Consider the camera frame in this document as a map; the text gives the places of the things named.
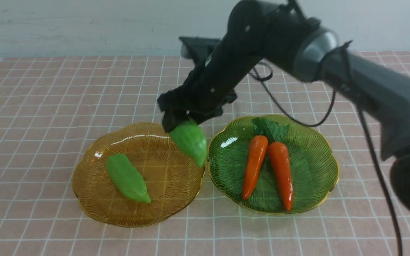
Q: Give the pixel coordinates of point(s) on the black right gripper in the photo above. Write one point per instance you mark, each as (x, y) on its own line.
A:
(210, 85)

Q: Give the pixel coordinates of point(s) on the green toy cucumber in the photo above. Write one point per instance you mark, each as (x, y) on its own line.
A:
(127, 179)
(190, 139)

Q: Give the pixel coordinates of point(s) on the orange toy carrot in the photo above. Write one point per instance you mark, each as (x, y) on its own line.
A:
(257, 150)
(280, 160)

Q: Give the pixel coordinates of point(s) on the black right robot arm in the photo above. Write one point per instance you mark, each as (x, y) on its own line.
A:
(307, 51)

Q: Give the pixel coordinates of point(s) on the amber ribbed glass plate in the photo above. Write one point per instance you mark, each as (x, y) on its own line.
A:
(172, 178)

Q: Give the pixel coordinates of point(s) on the pink checkered tablecloth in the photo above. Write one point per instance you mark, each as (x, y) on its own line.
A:
(53, 108)

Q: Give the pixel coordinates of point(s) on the green ribbed glass plate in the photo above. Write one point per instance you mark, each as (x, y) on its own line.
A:
(315, 171)

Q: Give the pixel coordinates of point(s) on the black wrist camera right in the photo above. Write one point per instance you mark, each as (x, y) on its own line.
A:
(197, 48)

